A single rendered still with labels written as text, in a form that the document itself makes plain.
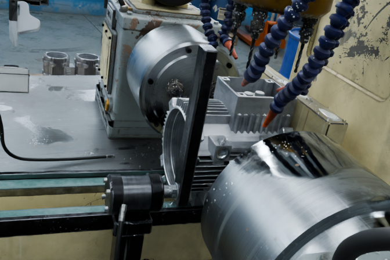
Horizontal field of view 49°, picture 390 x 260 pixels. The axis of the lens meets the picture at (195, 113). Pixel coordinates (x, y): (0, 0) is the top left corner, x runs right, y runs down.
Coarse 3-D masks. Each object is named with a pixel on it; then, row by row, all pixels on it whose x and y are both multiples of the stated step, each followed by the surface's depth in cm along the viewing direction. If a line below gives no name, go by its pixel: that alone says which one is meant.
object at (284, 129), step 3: (171, 99) 82; (174, 99) 82; (171, 102) 82; (174, 102) 82; (171, 105) 82; (174, 105) 82; (171, 108) 82; (282, 129) 78; (285, 129) 78; (288, 129) 78; (291, 129) 79; (279, 132) 79; (282, 132) 78; (285, 132) 78; (201, 138) 72; (201, 141) 72; (162, 159) 87; (162, 162) 87; (162, 165) 87; (189, 198) 76; (192, 198) 77
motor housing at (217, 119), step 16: (176, 112) 83; (208, 112) 76; (224, 112) 77; (176, 128) 87; (208, 128) 75; (224, 128) 76; (176, 144) 88; (240, 144) 75; (176, 160) 87; (208, 160) 72; (208, 176) 74
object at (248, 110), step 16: (224, 80) 81; (240, 80) 84; (272, 80) 86; (224, 96) 79; (240, 96) 74; (256, 96) 75; (272, 96) 85; (240, 112) 75; (256, 112) 76; (288, 112) 78; (240, 128) 77; (256, 128) 77; (272, 128) 79
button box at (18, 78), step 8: (0, 72) 85; (8, 72) 86; (16, 72) 86; (24, 72) 87; (0, 80) 85; (8, 80) 86; (16, 80) 86; (24, 80) 87; (0, 88) 85; (8, 88) 86; (16, 88) 86; (24, 88) 87
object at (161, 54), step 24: (168, 24) 109; (144, 48) 103; (168, 48) 95; (192, 48) 96; (216, 48) 98; (144, 72) 96; (168, 72) 96; (192, 72) 98; (216, 72) 100; (144, 96) 97; (168, 96) 98
